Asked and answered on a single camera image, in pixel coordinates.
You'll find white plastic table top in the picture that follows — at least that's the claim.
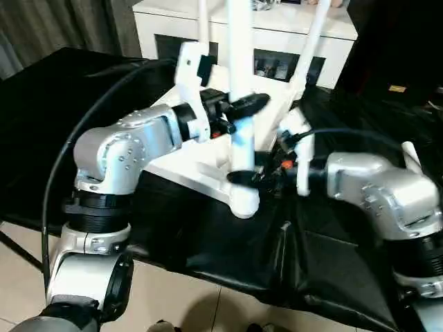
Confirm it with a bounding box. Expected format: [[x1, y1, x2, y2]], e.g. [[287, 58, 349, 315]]
[[143, 64, 309, 219]]

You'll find white plastic table leg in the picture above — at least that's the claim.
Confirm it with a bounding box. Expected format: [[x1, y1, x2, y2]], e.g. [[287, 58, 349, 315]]
[[197, 0, 211, 58], [226, 0, 257, 173], [402, 141, 422, 174], [290, 0, 332, 101]]

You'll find white sideboard cabinet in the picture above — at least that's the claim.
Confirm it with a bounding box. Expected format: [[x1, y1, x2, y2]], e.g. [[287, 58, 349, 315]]
[[133, 0, 359, 90]]

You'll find black table mat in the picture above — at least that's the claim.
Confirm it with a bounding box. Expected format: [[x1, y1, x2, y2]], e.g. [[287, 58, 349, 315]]
[[0, 46, 443, 332]]

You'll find grey pleated curtain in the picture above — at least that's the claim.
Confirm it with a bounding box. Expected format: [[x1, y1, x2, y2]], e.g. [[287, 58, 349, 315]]
[[0, 0, 143, 81]]

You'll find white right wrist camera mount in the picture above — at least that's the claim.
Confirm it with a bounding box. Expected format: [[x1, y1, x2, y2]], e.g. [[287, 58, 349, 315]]
[[276, 110, 316, 197]]

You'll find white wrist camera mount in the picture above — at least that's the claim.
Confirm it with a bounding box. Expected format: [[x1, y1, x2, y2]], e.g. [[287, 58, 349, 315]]
[[174, 41, 213, 143], [276, 110, 316, 197]]

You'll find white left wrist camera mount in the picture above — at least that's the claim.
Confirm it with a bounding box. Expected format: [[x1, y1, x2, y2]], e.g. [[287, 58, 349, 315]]
[[174, 41, 213, 143]]

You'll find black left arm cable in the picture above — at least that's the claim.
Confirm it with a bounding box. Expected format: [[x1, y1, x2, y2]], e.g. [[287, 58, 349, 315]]
[[41, 58, 174, 286]]

